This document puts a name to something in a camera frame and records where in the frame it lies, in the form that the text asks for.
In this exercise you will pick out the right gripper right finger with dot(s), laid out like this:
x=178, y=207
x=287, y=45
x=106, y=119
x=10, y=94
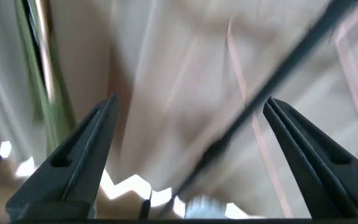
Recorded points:
x=331, y=193

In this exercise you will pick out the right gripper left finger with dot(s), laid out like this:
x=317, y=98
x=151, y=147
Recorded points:
x=57, y=193

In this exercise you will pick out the green printed t-shirt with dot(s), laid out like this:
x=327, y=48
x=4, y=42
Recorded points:
x=57, y=118

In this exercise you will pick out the black clothes rack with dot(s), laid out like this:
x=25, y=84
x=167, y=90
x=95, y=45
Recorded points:
x=278, y=77

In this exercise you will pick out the white laundry basket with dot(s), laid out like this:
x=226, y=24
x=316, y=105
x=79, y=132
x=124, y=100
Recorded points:
x=204, y=208

